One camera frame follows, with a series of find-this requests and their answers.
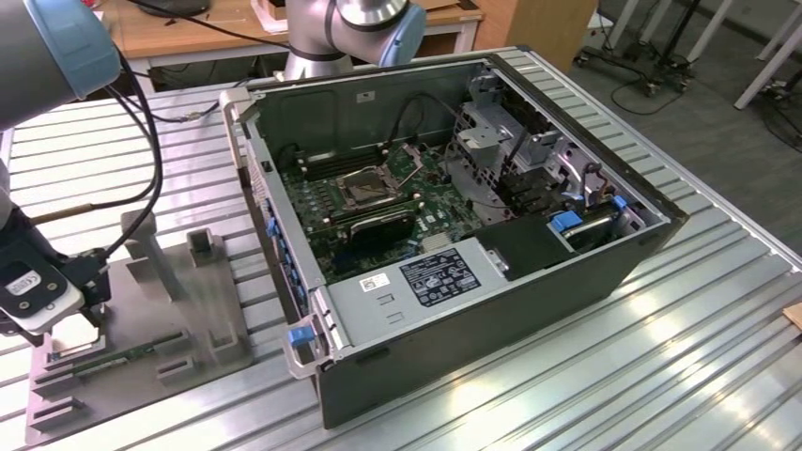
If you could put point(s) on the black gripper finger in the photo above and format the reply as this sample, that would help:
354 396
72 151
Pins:
21 336
93 319

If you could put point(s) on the silver CPU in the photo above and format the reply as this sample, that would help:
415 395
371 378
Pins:
75 336

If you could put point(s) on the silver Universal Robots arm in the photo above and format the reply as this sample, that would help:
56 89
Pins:
351 28

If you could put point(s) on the black RAM slot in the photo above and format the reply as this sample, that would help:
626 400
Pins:
379 212
344 168
376 206
342 157

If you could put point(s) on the CPU socket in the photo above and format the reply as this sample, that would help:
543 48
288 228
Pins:
370 190

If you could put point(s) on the grey parts rack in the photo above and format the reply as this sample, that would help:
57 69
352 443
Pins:
144 319

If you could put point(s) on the green RAM stick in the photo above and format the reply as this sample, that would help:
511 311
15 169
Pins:
116 361

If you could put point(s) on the black wrist connector block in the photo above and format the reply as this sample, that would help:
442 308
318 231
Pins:
88 265

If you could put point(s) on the blue case latch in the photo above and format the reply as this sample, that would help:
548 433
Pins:
299 337

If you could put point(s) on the blue card clip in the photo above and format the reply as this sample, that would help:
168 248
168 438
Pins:
300 286
291 269
271 228
282 247

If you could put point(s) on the silver power supply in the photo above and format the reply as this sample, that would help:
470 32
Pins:
370 310

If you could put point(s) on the green motherboard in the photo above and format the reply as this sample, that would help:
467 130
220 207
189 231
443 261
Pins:
438 199

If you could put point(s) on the thin locking lever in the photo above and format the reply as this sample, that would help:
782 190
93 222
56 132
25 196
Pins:
418 167

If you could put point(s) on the black open PC case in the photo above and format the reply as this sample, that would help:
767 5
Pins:
476 352

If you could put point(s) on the cardboard box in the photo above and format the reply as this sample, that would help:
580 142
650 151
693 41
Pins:
270 16

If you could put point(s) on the metal drive cage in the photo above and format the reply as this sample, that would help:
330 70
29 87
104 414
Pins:
482 141

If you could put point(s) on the hard disk in blue carrier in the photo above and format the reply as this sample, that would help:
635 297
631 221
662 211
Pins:
567 222

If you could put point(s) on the small blue cage clip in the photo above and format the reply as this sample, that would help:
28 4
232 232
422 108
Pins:
619 203

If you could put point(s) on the wooden cabinet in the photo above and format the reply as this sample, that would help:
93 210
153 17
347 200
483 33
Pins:
544 28

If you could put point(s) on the black trolley with castors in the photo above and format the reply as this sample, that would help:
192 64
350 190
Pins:
651 70

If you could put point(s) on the wooden block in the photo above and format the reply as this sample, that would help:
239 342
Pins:
794 319

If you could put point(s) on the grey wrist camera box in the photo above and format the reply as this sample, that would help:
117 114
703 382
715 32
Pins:
37 300

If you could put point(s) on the white table frame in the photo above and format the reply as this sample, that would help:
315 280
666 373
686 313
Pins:
769 66

